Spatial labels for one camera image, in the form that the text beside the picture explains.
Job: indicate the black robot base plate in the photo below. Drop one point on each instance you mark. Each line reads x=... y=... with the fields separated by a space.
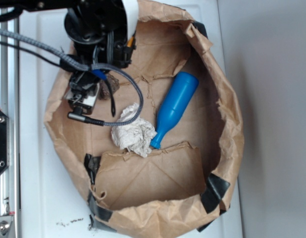
x=3 y=142

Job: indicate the brown rock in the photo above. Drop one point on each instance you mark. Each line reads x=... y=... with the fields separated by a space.
x=104 y=90

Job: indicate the crumpled white paper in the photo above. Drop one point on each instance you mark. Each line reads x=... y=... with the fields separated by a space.
x=134 y=137

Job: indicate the brown paper bag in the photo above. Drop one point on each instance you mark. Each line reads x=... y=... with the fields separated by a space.
x=187 y=183

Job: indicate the blue plastic bottle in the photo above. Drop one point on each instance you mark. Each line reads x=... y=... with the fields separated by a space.
x=174 y=105

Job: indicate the aluminium frame rail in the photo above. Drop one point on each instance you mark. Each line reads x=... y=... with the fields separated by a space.
x=9 y=105

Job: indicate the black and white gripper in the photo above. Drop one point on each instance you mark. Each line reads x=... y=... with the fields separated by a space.
x=84 y=88

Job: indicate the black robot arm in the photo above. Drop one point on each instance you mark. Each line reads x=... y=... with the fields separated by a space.
x=103 y=33

